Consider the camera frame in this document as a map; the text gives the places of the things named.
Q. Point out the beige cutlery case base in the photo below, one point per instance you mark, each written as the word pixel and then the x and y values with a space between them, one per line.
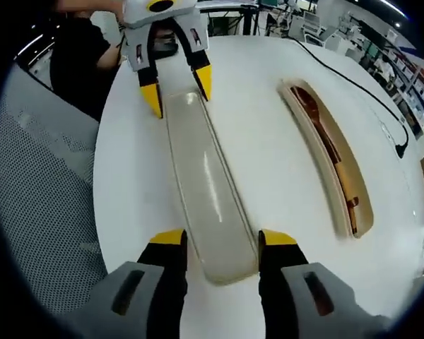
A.
pixel 325 169

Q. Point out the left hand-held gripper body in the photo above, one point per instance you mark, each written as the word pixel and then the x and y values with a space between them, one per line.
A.
pixel 159 12

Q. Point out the dark wooden chopstick utensil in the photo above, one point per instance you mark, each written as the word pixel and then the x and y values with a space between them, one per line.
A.
pixel 354 222

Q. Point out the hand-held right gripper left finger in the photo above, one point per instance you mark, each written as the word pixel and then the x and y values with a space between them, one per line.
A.
pixel 145 300

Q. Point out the grey mesh chair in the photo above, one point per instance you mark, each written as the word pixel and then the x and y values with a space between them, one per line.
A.
pixel 42 176

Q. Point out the shelf rack of white boxes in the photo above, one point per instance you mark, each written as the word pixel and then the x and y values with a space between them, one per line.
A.
pixel 410 77

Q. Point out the wooden spoon utensil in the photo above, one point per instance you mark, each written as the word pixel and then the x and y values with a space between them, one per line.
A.
pixel 307 106

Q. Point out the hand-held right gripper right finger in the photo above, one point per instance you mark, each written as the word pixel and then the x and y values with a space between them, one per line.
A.
pixel 297 300

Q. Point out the white desk with black legs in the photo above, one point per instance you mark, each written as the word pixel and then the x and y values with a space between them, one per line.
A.
pixel 249 21

